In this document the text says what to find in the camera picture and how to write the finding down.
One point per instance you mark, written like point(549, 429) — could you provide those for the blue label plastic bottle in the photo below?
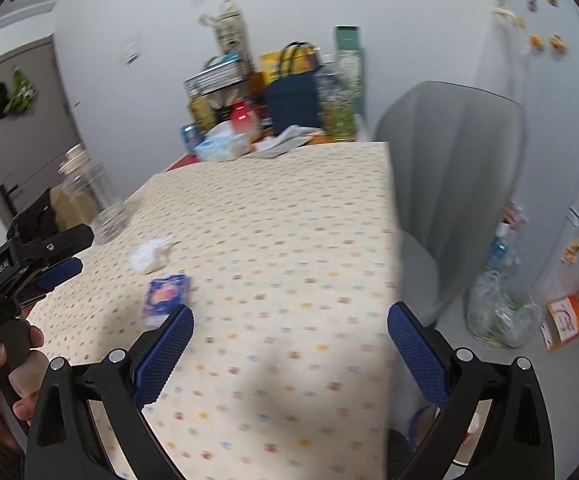
point(498, 252)

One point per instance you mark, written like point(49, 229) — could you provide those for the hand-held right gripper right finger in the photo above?
point(419, 355)

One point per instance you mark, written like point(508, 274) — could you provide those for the white light switch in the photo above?
point(131, 51)

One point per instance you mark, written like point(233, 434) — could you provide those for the clear plastic water jug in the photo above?
point(94, 195)

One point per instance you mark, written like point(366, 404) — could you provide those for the navy lunch bag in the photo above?
point(292, 100)

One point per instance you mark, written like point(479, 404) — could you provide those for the large clear plastic bottle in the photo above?
point(337, 105)

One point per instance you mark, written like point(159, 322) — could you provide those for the purple printed plastic wrapper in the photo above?
point(167, 295)

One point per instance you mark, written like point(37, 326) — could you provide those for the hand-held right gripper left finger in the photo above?
point(164, 355)

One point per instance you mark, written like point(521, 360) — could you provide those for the grey door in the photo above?
point(29, 150)

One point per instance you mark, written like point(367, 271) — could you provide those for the dotted cream tablecloth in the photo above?
point(279, 220)

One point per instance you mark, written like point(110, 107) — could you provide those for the white printed tote bag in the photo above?
point(229, 30)

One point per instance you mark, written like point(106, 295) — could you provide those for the red and white vase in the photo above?
point(243, 117)

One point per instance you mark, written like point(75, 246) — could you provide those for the white waste bin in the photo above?
point(422, 427)

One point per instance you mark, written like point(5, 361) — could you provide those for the green box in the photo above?
point(348, 40)

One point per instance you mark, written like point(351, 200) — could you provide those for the blue white tissue pack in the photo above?
point(222, 145)

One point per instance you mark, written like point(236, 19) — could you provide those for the blue drink can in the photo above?
point(191, 137)

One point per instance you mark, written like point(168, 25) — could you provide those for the grey chair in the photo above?
point(449, 160)

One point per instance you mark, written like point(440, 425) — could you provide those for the yellow snack packet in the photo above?
point(272, 65)

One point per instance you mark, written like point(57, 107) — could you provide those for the clear plastic bag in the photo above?
point(504, 310)

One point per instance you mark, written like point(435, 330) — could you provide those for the small white tissue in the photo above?
point(149, 255)

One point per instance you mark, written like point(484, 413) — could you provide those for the white refrigerator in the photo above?
point(559, 135)

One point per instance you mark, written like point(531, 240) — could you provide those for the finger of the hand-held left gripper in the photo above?
point(64, 240)
point(64, 270)

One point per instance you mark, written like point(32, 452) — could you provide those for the wooden chair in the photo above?
point(71, 205)

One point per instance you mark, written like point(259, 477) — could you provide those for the green patterned cloth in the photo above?
point(21, 95)

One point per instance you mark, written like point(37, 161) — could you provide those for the white cloth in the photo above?
point(289, 137)

